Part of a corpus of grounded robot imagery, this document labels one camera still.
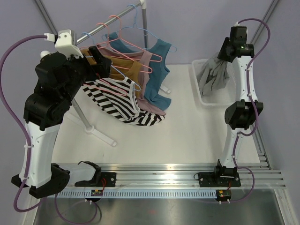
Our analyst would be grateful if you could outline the grey tank top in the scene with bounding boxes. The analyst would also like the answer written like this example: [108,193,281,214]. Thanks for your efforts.
[196,53,230,96]

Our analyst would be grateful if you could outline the black white striped tank top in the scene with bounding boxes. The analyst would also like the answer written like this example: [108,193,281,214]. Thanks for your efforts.
[83,78,165,127]

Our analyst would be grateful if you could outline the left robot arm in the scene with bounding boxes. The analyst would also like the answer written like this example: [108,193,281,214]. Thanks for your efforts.
[11,46,112,199]

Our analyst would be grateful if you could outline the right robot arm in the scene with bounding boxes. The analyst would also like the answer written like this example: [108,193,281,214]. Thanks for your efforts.
[195,25,263,187]

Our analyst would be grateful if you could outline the mustard tank top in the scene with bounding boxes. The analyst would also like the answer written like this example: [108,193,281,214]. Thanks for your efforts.
[79,46,143,99]

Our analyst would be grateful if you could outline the mauve pink tank top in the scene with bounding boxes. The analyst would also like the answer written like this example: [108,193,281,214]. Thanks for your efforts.
[97,44,166,116]

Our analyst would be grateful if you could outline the pink hanger of mauve top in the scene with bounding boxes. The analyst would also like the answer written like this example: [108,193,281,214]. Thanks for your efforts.
[101,15,163,63]

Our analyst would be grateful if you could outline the blue hanger of teal top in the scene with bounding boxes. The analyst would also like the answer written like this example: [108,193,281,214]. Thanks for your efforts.
[119,4,177,53]

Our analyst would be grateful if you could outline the teal blue tank top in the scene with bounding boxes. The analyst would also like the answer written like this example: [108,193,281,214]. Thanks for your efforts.
[108,32,171,111]

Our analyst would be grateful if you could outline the white plastic basket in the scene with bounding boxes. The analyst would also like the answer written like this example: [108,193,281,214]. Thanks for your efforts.
[189,59,236,107]

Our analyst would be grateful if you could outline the metal clothes rack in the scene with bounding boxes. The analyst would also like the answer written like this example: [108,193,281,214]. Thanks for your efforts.
[39,0,171,147]

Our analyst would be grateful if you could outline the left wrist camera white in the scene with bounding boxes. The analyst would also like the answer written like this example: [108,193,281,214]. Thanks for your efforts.
[44,29,83,59]

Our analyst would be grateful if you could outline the white slotted cable duct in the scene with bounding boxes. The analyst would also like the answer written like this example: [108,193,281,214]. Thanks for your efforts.
[58,189,217,199]

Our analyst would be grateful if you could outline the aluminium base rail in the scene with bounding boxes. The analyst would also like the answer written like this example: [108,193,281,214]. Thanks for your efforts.
[49,131,288,189]

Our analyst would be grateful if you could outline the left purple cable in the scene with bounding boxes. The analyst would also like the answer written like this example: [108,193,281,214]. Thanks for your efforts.
[0,34,103,222]

